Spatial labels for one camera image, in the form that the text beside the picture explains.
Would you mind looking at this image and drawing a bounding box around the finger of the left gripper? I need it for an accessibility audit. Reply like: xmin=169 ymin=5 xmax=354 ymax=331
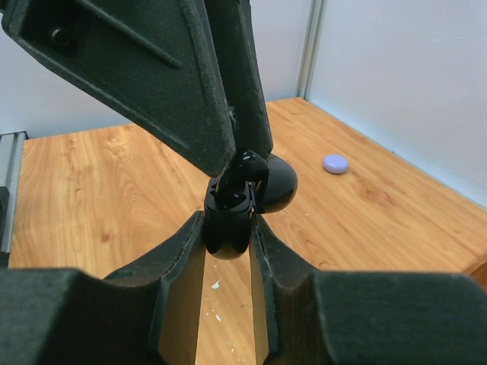
xmin=205 ymin=0 xmax=272 ymax=156
xmin=1 ymin=1 xmax=236 ymax=176

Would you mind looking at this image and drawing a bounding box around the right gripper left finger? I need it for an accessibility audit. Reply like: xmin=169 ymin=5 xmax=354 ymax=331
xmin=1 ymin=211 xmax=205 ymax=364

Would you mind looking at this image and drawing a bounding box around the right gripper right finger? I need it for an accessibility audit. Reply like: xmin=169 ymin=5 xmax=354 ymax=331
xmin=250 ymin=218 xmax=486 ymax=364

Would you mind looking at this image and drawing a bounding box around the black earbud case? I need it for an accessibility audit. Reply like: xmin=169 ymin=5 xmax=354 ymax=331
xmin=203 ymin=154 xmax=298 ymax=260

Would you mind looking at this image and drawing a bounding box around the lilac earbud case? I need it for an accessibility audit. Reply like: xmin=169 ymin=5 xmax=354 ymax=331
xmin=322 ymin=154 xmax=349 ymax=175

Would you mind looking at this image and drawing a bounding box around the wooden compartment tray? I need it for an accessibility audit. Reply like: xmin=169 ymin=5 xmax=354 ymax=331
xmin=463 ymin=252 xmax=487 ymax=288

